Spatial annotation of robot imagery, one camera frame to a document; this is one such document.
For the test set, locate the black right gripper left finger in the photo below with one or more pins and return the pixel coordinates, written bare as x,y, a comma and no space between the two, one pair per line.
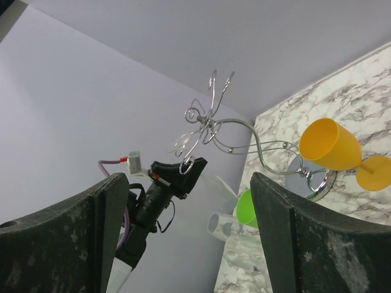
67,247

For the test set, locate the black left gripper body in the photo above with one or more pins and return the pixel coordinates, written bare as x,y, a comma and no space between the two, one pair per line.
151,204

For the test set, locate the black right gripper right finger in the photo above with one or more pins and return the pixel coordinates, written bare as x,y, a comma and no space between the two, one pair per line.
310,248

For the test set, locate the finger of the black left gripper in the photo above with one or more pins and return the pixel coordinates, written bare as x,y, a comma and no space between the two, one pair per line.
179,178

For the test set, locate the green plastic wine glass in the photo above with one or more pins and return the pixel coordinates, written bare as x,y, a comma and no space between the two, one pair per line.
245,212

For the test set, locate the orange plastic wine glass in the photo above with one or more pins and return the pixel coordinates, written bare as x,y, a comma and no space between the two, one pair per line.
329,145

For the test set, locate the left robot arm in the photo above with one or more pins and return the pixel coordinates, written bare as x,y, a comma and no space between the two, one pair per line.
132,242

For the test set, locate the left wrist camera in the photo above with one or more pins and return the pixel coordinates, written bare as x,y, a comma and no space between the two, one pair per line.
134,163

